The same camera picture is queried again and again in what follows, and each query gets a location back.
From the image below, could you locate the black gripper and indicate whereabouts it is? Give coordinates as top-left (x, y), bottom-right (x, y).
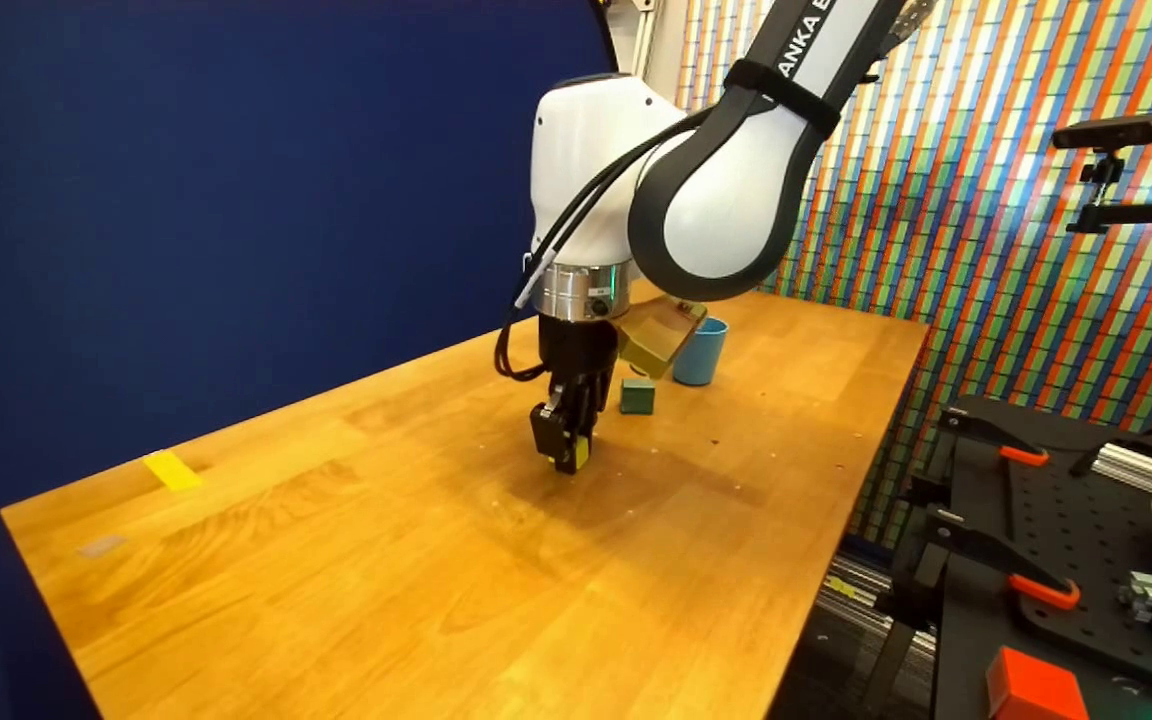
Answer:
top-left (528, 310), bottom-right (625, 469)

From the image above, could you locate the yellow wooden block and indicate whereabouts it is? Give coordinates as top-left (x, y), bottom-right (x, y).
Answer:
top-left (557, 434), bottom-right (595, 481)

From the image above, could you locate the green wooden block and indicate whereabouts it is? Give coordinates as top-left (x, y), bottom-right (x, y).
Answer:
top-left (617, 372), bottom-right (664, 421)

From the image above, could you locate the blue plastic cup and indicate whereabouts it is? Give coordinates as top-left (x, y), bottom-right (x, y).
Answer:
top-left (666, 310), bottom-right (732, 390)

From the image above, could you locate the red block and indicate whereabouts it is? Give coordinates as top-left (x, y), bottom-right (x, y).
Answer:
top-left (984, 644), bottom-right (1091, 720)

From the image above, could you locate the yellow tape strip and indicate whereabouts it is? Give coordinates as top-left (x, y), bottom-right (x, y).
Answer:
top-left (141, 447), bottom-right (208, 497)

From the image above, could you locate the black perforated breadboard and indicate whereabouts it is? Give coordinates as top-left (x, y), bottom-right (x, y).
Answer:
top-left (930, 396), bottom-right (1152, 720)

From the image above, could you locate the silver aluminium extrusion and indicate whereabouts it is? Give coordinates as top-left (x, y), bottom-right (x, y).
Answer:
top-left (1089, 439), bottom-right (1152, 498)

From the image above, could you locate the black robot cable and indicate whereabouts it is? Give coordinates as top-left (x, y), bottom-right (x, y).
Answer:
top-left (493, 106), bottom-right (711, 388)

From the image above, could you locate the small orange-handled clamp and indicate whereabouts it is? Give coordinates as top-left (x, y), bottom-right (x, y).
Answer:
top-left (935, 402), bottom-right (1056, 474)

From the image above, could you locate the large orange-handled clamp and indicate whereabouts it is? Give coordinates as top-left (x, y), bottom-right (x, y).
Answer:
top-left (910, 505), bottom-right (1089, 620)

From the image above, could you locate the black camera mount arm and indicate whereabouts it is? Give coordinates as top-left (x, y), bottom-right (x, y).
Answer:
top-left (1069, 144), bottom-right (1152, 242)

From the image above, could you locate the black stereo camera bar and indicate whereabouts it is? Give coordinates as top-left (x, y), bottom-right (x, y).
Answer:
top-left (1047, 106), bottom-right (1152, 153)

